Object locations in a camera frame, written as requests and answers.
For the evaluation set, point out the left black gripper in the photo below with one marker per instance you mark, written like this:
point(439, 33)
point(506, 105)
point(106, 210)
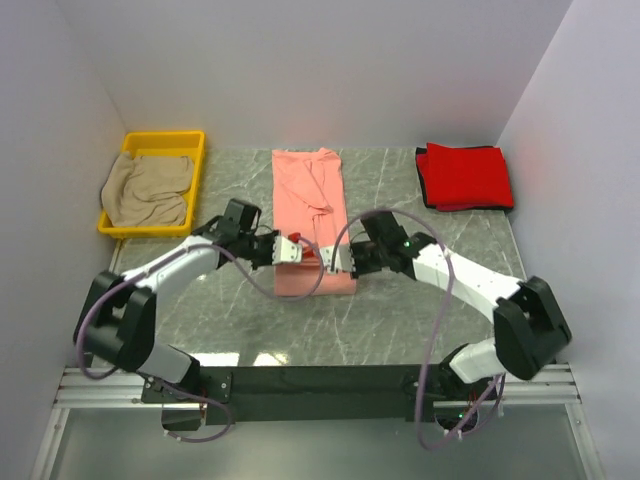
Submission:
point(268, 259)

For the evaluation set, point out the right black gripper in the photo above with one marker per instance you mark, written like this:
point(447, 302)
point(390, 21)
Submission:
point(355, 248)

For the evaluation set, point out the pink t shirt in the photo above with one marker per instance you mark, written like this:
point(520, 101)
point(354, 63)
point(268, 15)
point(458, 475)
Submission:
point(309, 199)

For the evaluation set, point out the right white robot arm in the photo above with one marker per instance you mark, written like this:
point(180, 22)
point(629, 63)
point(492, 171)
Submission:
point(529, 327)

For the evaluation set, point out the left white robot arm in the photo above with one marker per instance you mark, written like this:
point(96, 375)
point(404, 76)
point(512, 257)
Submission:
point(117, 326)

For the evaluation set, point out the red folded t shirt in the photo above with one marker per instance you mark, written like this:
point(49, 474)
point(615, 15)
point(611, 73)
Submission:
point(457, 179)

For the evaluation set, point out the yellow plastic bin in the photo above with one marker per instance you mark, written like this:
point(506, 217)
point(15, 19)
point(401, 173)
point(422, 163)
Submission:
point(170, 144)

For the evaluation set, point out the beige t shirt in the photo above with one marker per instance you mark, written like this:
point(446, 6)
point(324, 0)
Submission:
point(147, 191)

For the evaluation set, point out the black base bar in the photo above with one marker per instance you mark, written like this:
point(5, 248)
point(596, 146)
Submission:
point(302, 393)

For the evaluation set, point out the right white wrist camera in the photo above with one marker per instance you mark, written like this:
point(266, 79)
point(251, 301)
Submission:
point(338, 259)

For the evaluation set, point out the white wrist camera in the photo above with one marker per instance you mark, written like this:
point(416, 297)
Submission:
point(285, 251)
point(338, 259)

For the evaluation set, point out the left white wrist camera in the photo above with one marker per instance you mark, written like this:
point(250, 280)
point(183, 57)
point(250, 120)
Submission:
point(285, 251)

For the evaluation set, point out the aluminium rail frame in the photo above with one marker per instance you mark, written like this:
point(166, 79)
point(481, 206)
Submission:
point(555, 384)

